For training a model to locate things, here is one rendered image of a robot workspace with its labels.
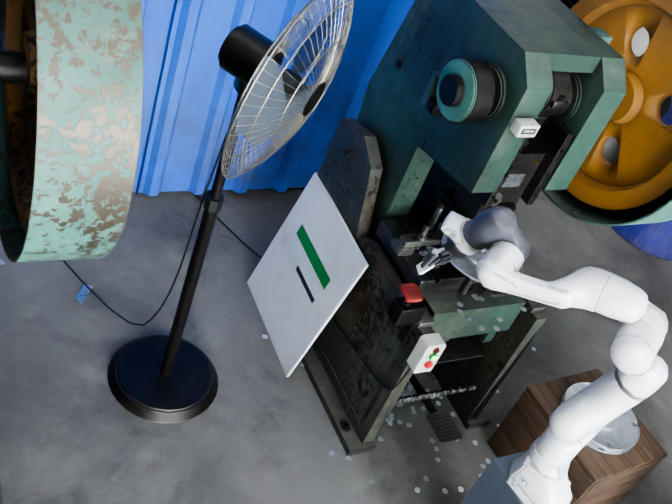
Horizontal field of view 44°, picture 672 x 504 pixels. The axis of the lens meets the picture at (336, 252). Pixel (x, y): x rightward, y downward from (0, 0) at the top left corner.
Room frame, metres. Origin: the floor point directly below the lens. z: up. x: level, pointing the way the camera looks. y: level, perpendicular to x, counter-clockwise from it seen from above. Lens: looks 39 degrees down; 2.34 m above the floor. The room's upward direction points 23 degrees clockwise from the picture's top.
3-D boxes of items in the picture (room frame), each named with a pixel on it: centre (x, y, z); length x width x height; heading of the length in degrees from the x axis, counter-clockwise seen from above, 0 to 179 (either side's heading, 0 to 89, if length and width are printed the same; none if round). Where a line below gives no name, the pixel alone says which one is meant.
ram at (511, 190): (2.31, -0.39, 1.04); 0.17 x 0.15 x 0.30; 40
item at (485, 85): (2.20, -0.17, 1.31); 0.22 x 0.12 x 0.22; 40
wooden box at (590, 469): (2.20, -1.10, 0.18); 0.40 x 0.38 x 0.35; 43
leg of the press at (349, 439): (2.28, -0.07, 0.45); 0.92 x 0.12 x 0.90; 40
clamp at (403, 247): (2.23, -0.24, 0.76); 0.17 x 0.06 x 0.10; 130
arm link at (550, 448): (1.76, -0.84, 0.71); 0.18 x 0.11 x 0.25; 144
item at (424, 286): (2.34, -0.37, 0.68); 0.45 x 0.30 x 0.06; 130
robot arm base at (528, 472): (1.69, -0.85, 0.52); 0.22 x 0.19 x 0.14; 39
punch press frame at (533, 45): (2.45, -0.28, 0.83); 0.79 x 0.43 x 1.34; 40
